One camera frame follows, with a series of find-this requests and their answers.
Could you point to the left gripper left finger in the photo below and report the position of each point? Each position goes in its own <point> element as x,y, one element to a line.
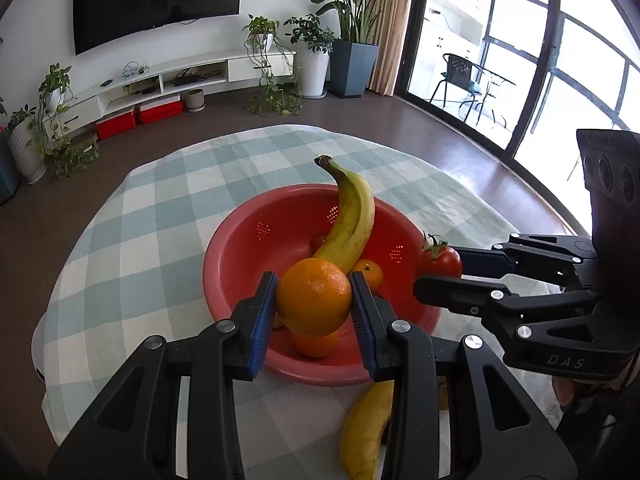
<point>129,431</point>

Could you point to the small orange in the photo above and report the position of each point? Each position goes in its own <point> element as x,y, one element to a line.
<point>372,272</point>

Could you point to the large orange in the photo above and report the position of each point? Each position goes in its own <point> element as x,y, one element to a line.
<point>313,297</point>

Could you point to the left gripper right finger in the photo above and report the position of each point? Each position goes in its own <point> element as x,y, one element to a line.
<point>496,429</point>

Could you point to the checkered tablecloth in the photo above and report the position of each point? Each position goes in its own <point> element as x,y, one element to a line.
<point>136,271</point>

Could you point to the small grey pot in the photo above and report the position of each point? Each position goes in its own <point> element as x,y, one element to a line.
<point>194,100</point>

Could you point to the red storage box left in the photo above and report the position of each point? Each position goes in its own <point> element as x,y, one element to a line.
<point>116,124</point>

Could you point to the yellow banana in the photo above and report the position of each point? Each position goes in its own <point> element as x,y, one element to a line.
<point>352,228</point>

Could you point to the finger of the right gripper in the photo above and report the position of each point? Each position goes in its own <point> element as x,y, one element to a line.
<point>492,301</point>
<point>563,260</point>

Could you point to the red tomato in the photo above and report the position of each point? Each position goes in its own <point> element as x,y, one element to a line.
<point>437,257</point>

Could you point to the red plastic bowl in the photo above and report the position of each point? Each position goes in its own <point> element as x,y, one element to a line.
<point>273,230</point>

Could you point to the red storage box right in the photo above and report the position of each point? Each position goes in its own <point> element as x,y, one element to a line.
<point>159,110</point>

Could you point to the white tv cabinet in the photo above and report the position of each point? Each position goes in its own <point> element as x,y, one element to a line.
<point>213,72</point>

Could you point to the red storage box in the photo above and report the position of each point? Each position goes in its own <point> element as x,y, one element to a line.
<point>159,110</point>
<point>116,124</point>

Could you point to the beige curtain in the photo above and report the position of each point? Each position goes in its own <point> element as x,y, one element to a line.
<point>388,34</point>

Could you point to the blue planter tall plant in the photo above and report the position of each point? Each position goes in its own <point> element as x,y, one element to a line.
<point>354,53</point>

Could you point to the trailing shelf plant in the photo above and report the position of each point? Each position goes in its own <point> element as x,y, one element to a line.
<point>261,44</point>

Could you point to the left white ribbed pot plant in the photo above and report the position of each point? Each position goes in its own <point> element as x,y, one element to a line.
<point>23,144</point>

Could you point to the black balcony chair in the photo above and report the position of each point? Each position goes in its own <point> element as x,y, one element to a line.
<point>479,83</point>

